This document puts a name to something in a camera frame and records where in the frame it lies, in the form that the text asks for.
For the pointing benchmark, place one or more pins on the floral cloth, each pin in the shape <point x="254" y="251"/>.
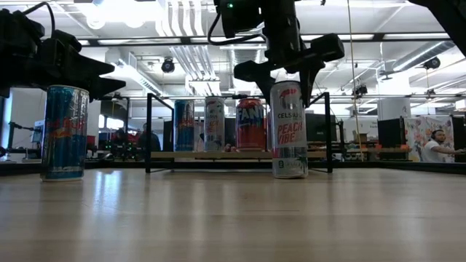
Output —
<point x="418" y="131"/>

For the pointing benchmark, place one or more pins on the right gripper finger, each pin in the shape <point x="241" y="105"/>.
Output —
<point x="255" y="72"/>
<point x="324" y="47"/>

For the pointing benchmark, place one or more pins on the red soda can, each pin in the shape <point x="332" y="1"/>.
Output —
<point x="251" y="123"/>

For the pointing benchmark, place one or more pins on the black aluminium table frame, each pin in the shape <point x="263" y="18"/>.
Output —
<point x="22" y="169"/>

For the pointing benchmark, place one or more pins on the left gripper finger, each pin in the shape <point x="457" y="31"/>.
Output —
<point x="91" y="65"/>
<point x="105" y="87"/>

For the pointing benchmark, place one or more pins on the person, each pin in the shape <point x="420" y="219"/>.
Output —
<point x="435" y="149"/>
<point x="149" y="140"/>

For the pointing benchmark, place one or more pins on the black ceiling camera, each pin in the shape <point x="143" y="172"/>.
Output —
<point x="167" y="66"/>
<point x="360" y="90"/>
<point x="432" y="63"/>

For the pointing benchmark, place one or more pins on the wooden shelf black metal frame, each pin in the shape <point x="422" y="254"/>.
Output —
<point x="218" y="155"/>

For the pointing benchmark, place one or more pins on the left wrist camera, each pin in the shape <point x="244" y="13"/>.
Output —
<point x="65" y="38"/>

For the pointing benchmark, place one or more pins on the computer monitor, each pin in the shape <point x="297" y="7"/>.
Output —
<point x="36" y="132"/>

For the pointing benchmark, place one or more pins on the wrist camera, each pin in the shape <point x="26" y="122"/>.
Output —
<point x="238" y="16"/>
<point x="65" y="38"/>

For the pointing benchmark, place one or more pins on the Celsius Peach Vibe can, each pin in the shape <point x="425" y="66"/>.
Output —
<point x="289" y="131"/>
<point x="214" y="123"/>

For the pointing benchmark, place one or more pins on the black monitor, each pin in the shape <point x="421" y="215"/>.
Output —
<point x="389" y="134"/>
<point x="316" y="127"/>

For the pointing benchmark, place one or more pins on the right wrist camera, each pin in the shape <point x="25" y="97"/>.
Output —
<point x="238" y="16"/>

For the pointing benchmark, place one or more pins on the blue silver Red Bull can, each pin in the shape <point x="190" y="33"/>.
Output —
<point x="65" y="138"/>
<point x="183" y="125"/>

